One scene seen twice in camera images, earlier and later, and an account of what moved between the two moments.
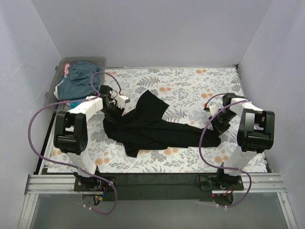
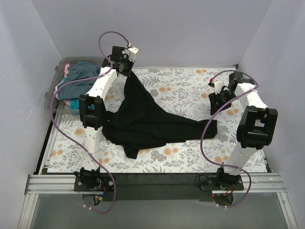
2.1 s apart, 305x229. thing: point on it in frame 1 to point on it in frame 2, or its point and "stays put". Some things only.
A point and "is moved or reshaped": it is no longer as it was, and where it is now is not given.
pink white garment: [66, 69] stays put
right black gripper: [220, 121] to [218, 100]
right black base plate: [221, 183] stays put
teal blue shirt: [77, 81] stays put
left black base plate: [97, 185] stays put
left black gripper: [113, 109] to [125, 69]
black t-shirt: [148, 128] is moved or reshaped
